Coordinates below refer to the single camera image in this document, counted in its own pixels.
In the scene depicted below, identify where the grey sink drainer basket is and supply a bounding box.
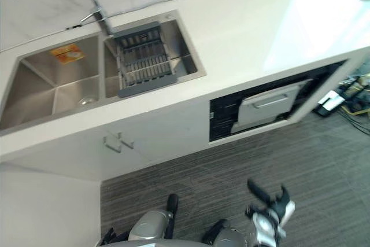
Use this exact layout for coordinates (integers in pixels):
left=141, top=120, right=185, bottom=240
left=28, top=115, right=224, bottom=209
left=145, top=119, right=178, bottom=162
left=110, top=21, right=193, bottom=99

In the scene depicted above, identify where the silver left robot leg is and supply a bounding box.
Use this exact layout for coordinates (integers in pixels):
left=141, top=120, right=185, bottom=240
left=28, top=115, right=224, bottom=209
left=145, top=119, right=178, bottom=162
left=101, top=210, right=203, bottom=247

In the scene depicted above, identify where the white and black box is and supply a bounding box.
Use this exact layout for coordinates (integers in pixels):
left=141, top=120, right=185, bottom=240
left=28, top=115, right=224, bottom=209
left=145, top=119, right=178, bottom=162
left=317, top=90, right=346, bottom=112

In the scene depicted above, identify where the dark left robot foot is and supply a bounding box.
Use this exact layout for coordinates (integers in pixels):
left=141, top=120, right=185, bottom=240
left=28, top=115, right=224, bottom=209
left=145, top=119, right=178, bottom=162
left=165, top=193, right=180, bottom=216

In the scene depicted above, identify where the orange sticker label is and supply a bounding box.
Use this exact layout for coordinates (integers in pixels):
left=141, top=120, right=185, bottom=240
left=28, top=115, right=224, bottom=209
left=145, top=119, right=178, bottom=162
left=50, top=45, right=87, bottom=64

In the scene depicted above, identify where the built-in black dishwasher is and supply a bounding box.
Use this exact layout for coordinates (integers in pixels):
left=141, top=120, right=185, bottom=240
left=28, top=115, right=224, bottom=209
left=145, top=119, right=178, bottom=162
left=209, top=60, right=347, bottom=144

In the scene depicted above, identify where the tangle of floor cables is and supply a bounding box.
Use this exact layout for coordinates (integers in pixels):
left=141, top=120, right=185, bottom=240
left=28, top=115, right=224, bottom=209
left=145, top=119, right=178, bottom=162
left=312, top=75, right=370, bottom=141

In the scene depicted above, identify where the silver right robot leg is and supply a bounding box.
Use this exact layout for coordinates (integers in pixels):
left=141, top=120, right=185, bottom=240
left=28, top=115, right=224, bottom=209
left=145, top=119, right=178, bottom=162
left=201, top=219, right=253, bottom=247

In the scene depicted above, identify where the silver dishwasher door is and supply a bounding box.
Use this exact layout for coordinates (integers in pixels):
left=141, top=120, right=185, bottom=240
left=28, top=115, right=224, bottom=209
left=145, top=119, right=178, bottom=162
left=230, top=78, right=315, bottom=134

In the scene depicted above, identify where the silver robot leg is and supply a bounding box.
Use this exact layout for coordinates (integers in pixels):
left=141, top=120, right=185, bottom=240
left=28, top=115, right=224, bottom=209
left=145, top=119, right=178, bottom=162
left=101, top=210, right=203, bottom=247
left=201, top=219, right=253, bottom=247

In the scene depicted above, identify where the stainless steel double sink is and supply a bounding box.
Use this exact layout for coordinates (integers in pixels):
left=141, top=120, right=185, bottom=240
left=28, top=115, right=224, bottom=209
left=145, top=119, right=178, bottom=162
left=0, top=9, right=208, bottom=132

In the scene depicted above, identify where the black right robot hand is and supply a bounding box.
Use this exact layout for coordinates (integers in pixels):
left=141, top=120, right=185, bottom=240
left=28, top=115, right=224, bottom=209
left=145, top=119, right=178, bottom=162
left=245, top=178, right=296, bottom=226

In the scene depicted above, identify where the chrome kitchen faucet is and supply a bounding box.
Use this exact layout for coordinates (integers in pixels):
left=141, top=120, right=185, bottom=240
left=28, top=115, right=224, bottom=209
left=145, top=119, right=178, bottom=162
left=76, top=0, right=114, bottom=37

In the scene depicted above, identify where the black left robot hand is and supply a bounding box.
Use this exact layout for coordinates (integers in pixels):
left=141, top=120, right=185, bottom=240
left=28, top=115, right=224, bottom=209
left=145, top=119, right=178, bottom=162
left=101, top=224, right=130, bottom=245

